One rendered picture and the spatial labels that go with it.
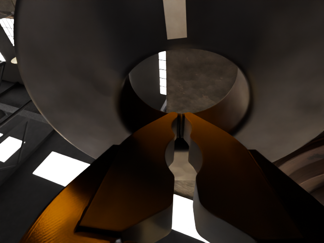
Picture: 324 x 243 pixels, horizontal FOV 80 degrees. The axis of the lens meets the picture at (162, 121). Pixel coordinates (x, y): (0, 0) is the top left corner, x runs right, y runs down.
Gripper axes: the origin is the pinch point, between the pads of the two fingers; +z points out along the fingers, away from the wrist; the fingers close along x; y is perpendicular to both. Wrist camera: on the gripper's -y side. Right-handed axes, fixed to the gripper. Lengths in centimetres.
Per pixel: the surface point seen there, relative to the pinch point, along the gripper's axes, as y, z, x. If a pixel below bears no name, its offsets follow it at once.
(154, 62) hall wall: 180, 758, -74
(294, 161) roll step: 16.8, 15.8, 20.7
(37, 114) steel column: 297, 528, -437
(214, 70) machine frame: 6.8, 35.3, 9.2
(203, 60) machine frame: 4.8, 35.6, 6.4
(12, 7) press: -4, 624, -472
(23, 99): 448, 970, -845
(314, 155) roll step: 14.3, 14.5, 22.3
